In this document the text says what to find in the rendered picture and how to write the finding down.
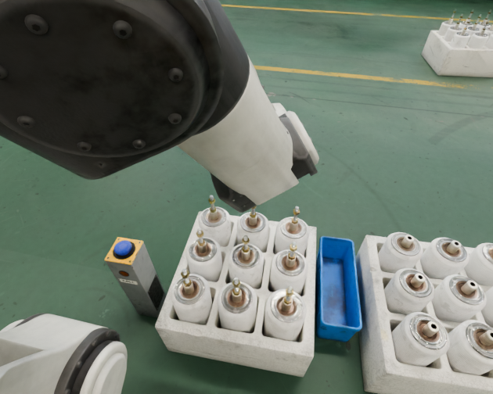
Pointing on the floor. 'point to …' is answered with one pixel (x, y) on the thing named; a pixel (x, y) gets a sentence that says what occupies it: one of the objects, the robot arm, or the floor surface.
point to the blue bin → (336, 290)
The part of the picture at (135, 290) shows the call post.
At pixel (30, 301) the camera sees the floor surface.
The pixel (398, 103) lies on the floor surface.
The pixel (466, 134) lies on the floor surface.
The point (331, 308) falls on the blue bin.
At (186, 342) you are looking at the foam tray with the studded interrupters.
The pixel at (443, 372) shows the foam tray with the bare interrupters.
